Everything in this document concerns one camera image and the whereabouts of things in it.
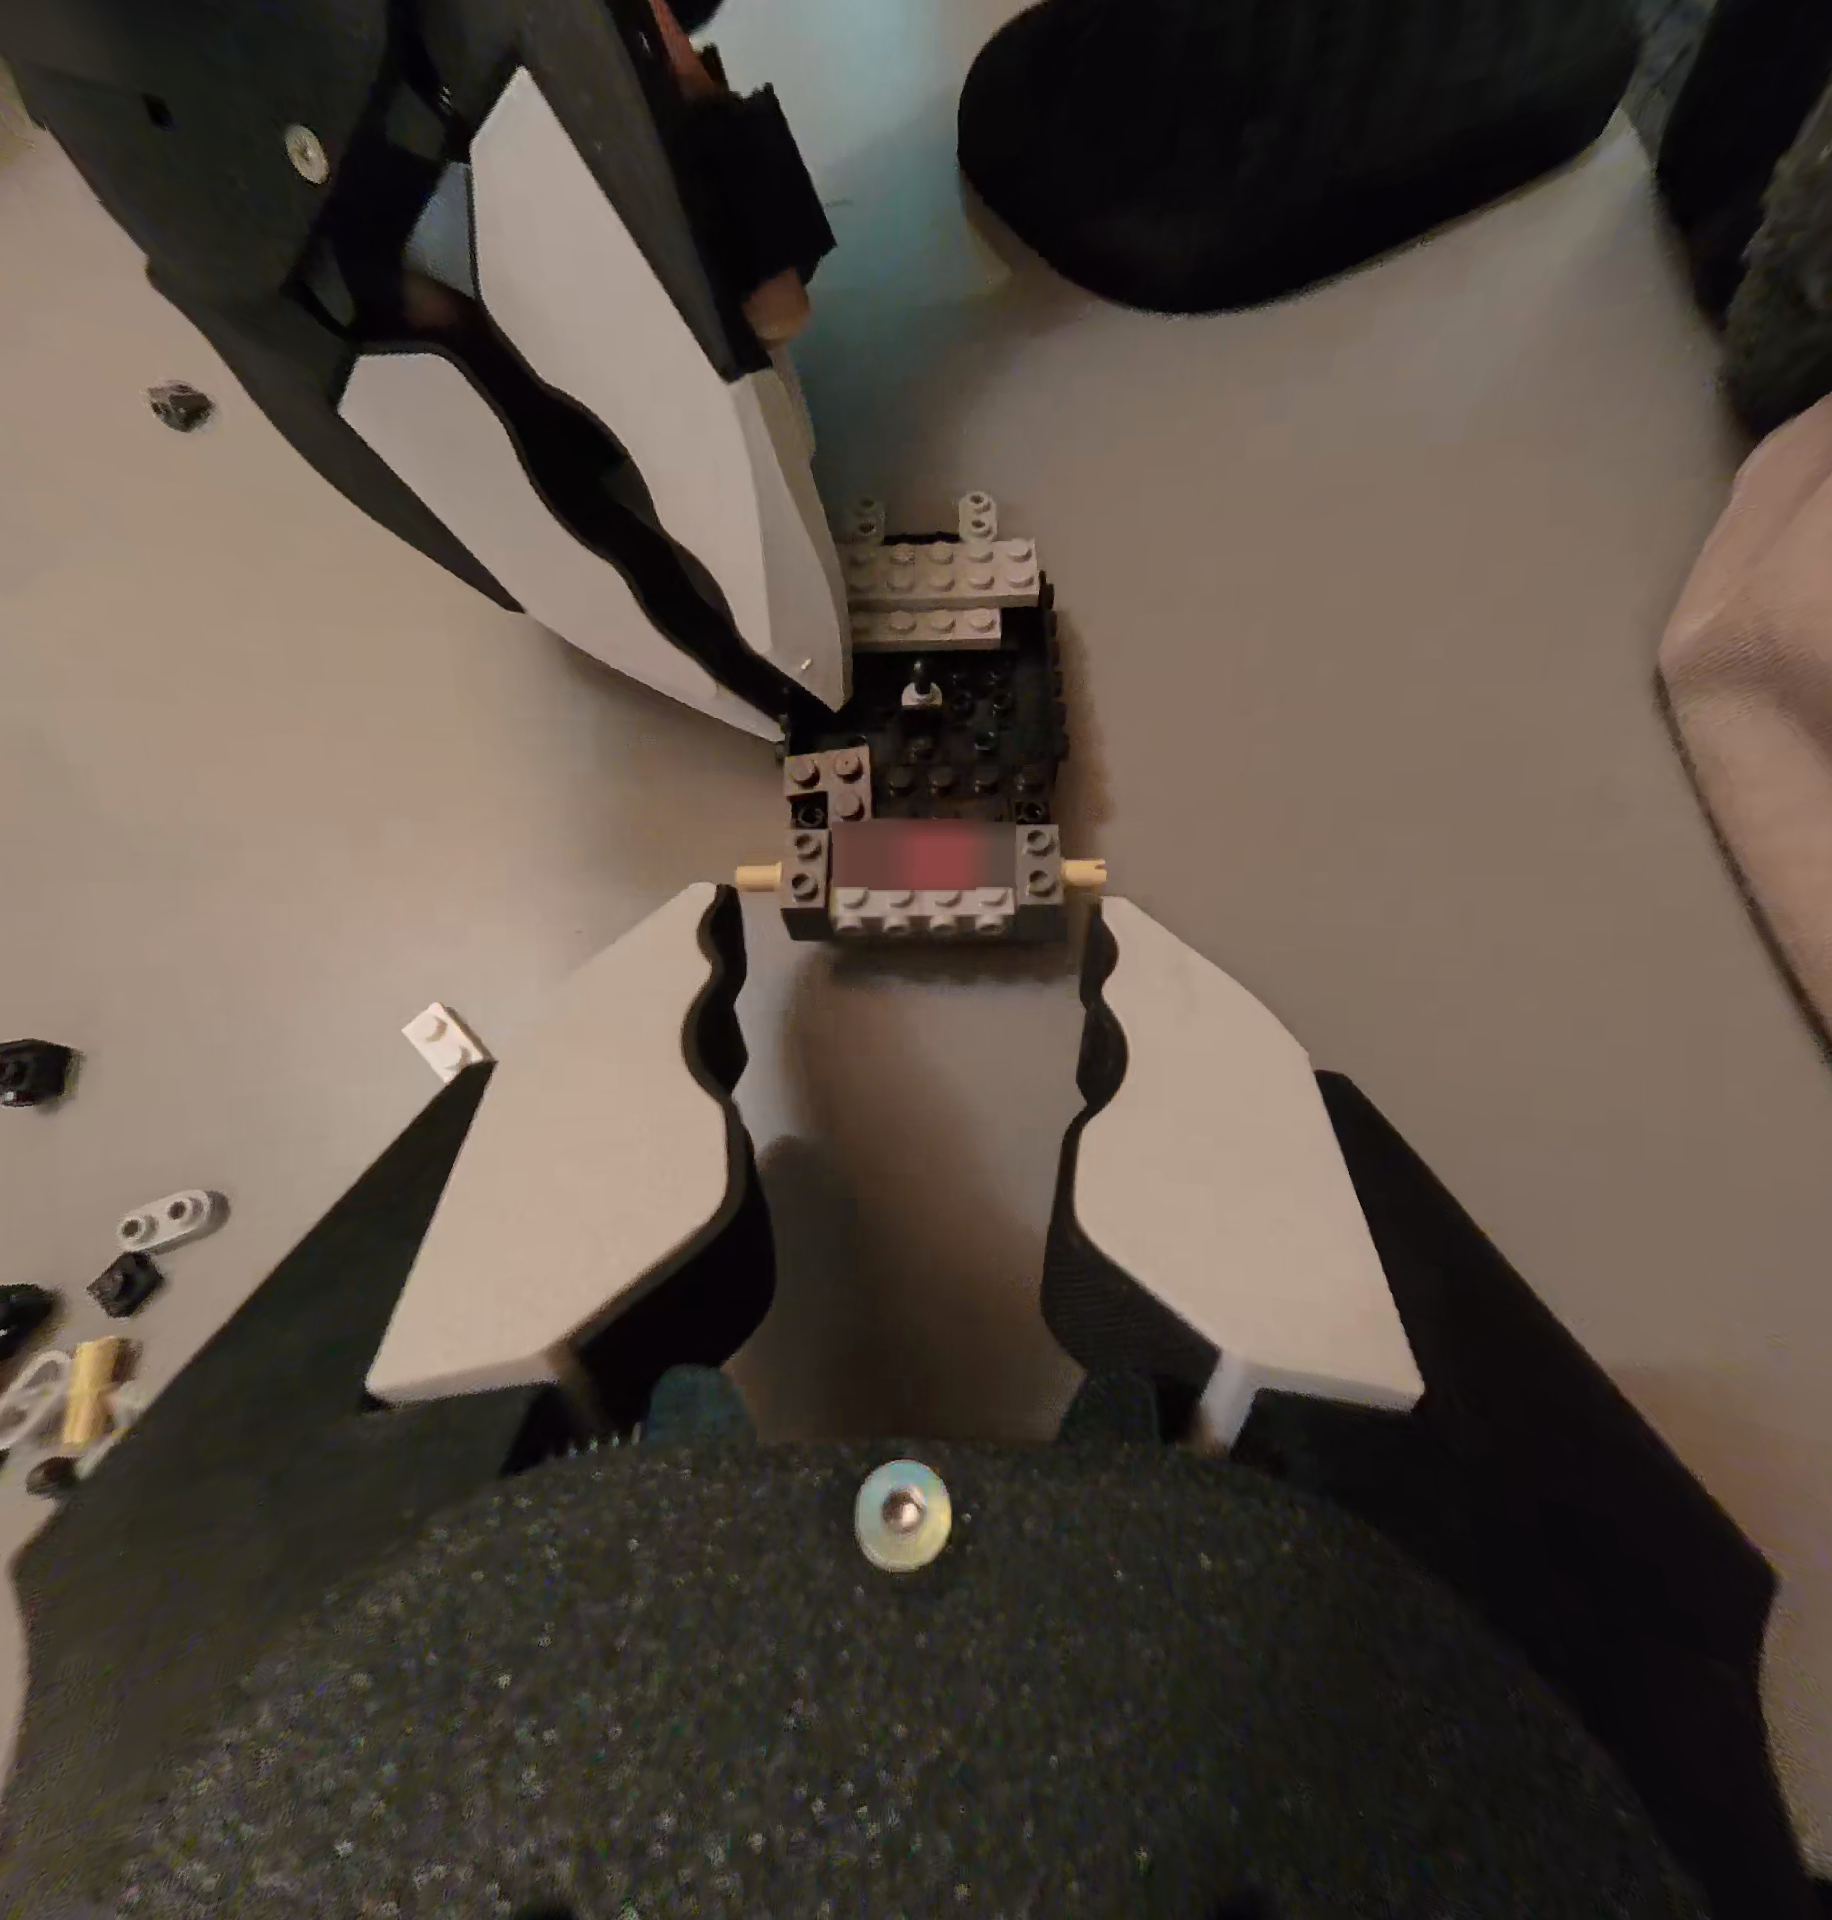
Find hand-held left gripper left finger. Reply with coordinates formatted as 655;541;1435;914
365;882;780;1441

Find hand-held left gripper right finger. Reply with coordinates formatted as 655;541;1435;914
1040;893;1427;1455

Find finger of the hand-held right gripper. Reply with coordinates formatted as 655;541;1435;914
337;345;794;744
469;66;855;713

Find black and grey brick model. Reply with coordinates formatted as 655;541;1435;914
736;493;1113;950

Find grey desk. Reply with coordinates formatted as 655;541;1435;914
0;0;1832;1891

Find small white brick plate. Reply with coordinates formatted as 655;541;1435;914
402;1002;495;1081

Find scattered small loose brick pieces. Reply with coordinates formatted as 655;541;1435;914
0;1035;236;1505

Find black oval cushion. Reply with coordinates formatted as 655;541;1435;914
957;0;1648;317

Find beige pants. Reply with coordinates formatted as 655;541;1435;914
1655;374;1832;1119

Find black fleece jacket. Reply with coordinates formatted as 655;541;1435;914
1659;0;1832;439

